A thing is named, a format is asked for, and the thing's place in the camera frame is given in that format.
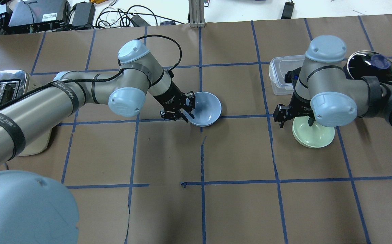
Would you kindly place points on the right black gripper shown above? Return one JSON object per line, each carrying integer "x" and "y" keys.
{"x": 300, "y": 108}

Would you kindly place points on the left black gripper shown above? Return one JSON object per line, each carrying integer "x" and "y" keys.
{"x": 172, "y": 97}

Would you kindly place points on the blue bowl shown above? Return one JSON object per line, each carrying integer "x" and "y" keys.
{"x": 207, "y": 109}

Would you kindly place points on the green bowl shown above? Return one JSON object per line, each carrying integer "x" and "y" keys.
{"x": 316, "y": 136}

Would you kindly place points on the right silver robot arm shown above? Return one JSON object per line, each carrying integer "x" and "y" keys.
{"x": 323, "y": 92}

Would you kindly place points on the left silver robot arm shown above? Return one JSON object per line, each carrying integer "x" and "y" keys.
{"x": 39, "y": 210}

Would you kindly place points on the clear plastic container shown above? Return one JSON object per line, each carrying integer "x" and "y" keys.
{"x": 279, "y": 67}

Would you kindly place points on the dark blue saucepan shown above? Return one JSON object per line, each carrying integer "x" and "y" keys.
{"x": 352, "y": 72}

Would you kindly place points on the black power adapter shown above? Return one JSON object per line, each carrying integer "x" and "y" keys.
{"x": 288, "y": 10}

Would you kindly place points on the black power brick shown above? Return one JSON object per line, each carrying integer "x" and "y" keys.
{"x": 83, "y": 14}

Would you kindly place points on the grey electronics box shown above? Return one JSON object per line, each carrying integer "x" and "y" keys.
{"x": 31, "y": 16}

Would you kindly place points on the aluminium frame post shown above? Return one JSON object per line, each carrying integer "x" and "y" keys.
{"x": 196, "y": 13}

